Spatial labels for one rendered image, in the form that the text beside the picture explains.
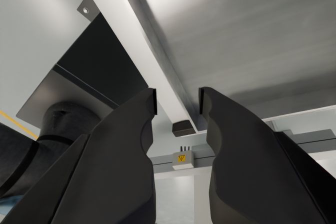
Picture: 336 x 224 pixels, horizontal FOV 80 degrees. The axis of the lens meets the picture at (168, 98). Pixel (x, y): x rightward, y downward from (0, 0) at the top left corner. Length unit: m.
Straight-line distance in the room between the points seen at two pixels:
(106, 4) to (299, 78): 0.27
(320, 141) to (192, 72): 1.03
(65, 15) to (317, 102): 1.29
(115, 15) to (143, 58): 0.07
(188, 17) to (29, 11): 1.31
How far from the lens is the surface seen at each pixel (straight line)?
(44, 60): 1.67
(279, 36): 0.29
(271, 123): 1.33
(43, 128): 0.56
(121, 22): 0.27
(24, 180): 0.47
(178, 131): 0.37
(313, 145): 1.24
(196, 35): 0.27
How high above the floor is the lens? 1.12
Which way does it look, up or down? 46 degrees down
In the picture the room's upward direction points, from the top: 173 degrees counter-clockwise
